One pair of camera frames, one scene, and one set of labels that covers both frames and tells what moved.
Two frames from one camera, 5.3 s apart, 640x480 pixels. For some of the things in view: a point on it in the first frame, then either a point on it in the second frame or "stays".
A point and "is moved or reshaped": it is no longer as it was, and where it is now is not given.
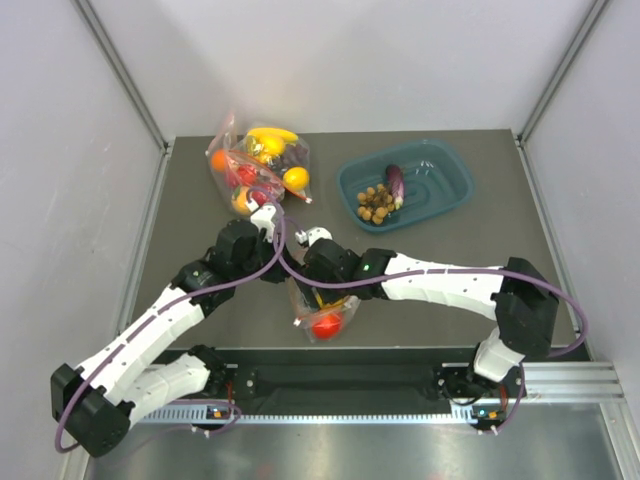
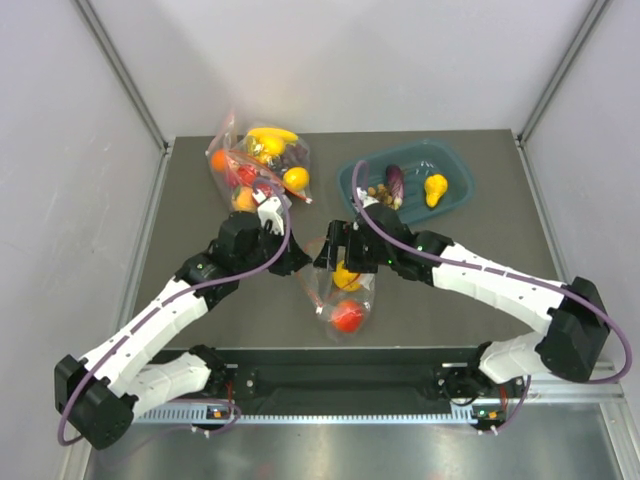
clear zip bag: [321, 320] is moved or reshaped
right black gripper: [325, 295] -> [342, 234]
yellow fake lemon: [337, 303] is moved or reshaped
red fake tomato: [327, 328] -> [347, 316]
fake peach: [239, 200] stays
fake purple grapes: [293, 155] stays
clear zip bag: [260, 164] stays
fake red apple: [247, 174] stays
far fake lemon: [296, 178] stays
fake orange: [218, 160] stays
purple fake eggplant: [396, 180] stays
